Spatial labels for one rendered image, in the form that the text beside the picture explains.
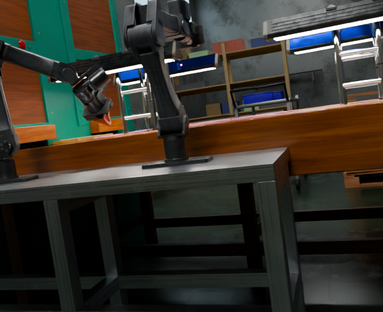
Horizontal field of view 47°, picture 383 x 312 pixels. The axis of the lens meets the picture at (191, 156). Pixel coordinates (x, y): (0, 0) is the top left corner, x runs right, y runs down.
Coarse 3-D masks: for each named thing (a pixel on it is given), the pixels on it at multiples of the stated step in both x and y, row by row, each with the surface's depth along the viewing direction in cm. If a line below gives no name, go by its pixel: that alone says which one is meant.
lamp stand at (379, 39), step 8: (376, 0) 148; (328, 8) 153; (376, 24) 163; (336, 32) 168; (376, 32) 164; (336, 40) 169; (376, 40) 164; (336, 48) 169; (360, 48) 167; (368, 48) 165; (376, 48) 164; (336, 56) 170; (336, 64) 170; (360, 80) 168; (368, 80) 167; (376, 80) 166; (344, 88) 171; (344, 96) 170; (344, 104) 171
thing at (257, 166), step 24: (96, 168) 151; (120, 168) 138; (168, 168) 118; (192, 168) 110; (216, 168) 103; (240, 168) 101; (264, 168) 99; (0, 192) 122; (24, 192) 120; (48, 192) 117; (72, 192) 115; (96, 192) 113; (120, 192) 111
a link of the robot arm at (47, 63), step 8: (0, 40) 139; (0, 48) 139; (8, 48) 140; (16, 48) 141; (0, 56) 140; (8, 56) 141; (16, 56) 142; (24, 56) 142; (32, 56) 143; (40, 56) 143; (0, 64) 146; (16, 64) 143; (24, 64) 142; (32, 64) 143; (40, 64) 143; (48, 64) 143; (56, 64) 144; (64, 64) 144; (40, 72) 145; (48, 72) 143; (56, 72) 144; (64, 80) 144
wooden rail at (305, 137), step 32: (192, 128) 143; (224, 128) 139; (256, 128) 135; (288, 128) 132; (320, 128) 129; (352, 128) 126; (32, 160) 167; (64, 160) 162; (96, 160) 157; (128, 160) 153; (320, 160) 130; (352, 160) 127
